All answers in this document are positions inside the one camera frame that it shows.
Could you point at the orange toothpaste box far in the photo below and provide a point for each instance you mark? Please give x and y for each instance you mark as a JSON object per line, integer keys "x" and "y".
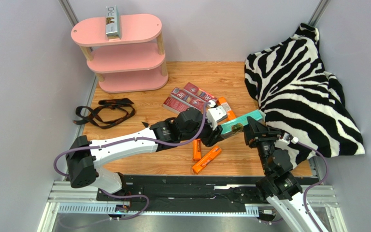
{"x": 230, "y": 114}

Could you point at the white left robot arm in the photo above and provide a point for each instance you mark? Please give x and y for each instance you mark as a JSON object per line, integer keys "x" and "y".
{"x": 86, "y": 159}

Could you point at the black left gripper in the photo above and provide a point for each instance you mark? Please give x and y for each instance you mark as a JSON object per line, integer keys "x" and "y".
{"x": 214, "y": 136}

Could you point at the orange toothpaste box upright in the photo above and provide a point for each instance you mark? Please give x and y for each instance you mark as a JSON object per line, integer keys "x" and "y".
{"x": 197, "y": 150}

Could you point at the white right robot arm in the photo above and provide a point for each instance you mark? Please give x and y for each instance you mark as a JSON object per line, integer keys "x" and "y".
{"x": 279, "y": 187}

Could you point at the pink three-tier shelf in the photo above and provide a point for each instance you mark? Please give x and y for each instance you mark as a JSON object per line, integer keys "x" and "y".
{"x": 134, "y": 62}

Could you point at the red toothpaste box front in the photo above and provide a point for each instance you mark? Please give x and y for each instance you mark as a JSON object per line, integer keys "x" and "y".
{"x": 174, "y": 105}

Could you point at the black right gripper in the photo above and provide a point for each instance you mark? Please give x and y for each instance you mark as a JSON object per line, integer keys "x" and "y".
{"x": 259, "y": 136}

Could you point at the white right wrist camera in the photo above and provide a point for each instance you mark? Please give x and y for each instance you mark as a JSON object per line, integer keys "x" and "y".
{"x": 286, "y": 139}

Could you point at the teal silver toothpaste box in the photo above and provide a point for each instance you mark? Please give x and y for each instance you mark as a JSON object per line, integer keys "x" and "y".
{"x": 237, "y": 125}

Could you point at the orange toothpaste box diagonal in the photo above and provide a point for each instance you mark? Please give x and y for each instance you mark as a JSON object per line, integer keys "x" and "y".
{"x": 207, "y": 158}

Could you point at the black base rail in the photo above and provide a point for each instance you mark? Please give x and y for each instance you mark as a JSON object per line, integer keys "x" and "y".
{"x": 158, "y": 195}

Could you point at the zebra print cloth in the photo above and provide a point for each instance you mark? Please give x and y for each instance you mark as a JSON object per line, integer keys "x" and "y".
{"x": 298, "y": 95}

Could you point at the red toothpaste box back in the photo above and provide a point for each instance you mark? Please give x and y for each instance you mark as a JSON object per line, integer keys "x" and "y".
{"x": 199, "y": 93}

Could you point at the red toothpaste box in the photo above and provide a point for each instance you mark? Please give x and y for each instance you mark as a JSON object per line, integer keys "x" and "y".
{"x": 199, "y": 93}
{"x": 186, "y": 98}
{"x": 174, "y": 105}

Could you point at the red toothpaste box middle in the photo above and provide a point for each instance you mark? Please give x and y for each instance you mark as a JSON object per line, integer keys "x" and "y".
{"x": 186, "y": 98}

